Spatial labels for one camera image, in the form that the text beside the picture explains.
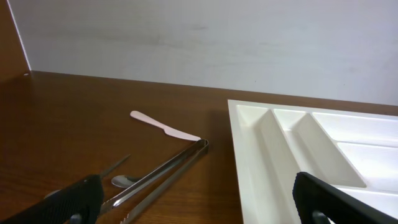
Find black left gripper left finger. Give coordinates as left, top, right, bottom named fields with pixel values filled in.
left=2, top=174, right=104, bottom=224

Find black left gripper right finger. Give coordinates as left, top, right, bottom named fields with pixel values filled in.
left=292, top=172, right=397, bottom=224

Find small steel teaspoon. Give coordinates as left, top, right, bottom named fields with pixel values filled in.
left=111, top=175, right=141, bottom=189
left=44, top=154, right=131, bottom=198

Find white plastic cutlery tray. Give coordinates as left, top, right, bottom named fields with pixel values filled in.
left=228, top=100, right=397, bottom=223

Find pink plastic knife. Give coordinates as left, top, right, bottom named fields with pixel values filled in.
left=130, top=111, right=200, bottom=141

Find steel kitchen tongs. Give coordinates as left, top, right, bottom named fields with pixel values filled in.
left=99, top=139, right=209, bottom=224

